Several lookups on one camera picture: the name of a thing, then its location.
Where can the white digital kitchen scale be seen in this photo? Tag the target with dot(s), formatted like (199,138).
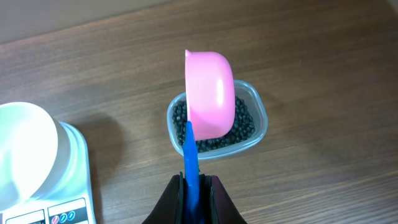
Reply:
(70,200)

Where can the white bowl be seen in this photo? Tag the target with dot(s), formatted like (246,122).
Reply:
(35,153)

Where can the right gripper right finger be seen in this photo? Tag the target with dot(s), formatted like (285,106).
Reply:
(215,203)

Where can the clear plastic container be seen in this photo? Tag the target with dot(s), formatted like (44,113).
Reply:
(252,100)

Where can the black beans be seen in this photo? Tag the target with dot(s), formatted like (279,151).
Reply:
(243,127)

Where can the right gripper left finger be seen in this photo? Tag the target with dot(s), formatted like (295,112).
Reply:
(169,208)

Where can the pink scoop with blue handle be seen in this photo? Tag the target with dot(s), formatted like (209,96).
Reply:
(209,89)

